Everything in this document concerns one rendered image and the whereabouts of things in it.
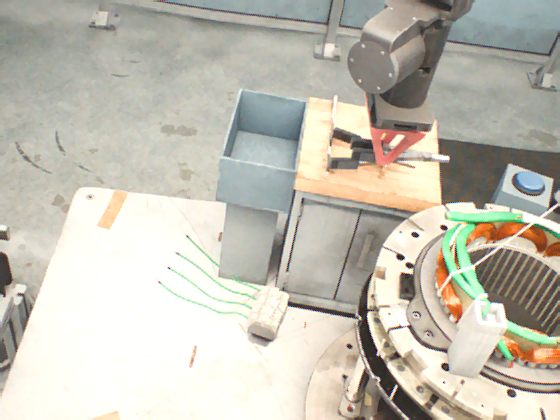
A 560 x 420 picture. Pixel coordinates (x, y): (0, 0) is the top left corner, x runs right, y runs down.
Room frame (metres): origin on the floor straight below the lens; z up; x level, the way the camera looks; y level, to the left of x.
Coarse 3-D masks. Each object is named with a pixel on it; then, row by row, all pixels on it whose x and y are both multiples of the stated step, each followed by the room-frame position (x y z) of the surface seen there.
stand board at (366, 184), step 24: (312, 120) 0.84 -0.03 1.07; (336, 120) 0.85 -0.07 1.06; (360, 120) 0.86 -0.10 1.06; (312, 144) 0.78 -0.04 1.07; (336, 144) 0.79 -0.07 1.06; (432, 144) 0.83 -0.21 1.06; (312, 168) 0.73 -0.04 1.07; (360, 168) 0.75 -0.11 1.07; (408, 168) 0.77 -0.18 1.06; (432, 168) 0.78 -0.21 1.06; (312, 192) 0.71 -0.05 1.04; (336, 192) 0.71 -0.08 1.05; (360, 192) 0.71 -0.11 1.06; (384, 192) 0.71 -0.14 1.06; (408, 192) 0.72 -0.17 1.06; (432, 192) 0.73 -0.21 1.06
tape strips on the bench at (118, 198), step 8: (120, 192) 0.90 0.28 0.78; (112, 200) 0.87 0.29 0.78; (120, 200) 0.88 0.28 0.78; (112, 208) 0.85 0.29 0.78; (120, 208) 0.86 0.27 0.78; (104, 216) 0.83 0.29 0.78; (112, 216) 0.84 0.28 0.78; (104, 224) 0.81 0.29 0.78; (112, 224) 0.82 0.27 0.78; (104, 416) 0.46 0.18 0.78; (112, 416) 0.46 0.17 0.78
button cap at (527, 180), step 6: (522, 174) 0.83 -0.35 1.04; (528, 174) 0.83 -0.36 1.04; (534, 174) 0.83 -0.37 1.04; (516, 180) 0.82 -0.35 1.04; (522, 180) 0.81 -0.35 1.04; (528, 180) 0.82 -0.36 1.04; (534, 180) 0.82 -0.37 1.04; (540, 180) 0.82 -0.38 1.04; (522, 186) 0.81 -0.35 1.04; (528, 186) 0.80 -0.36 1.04; (534, 186) 0.81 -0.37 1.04; (540, 186) 0.81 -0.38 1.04
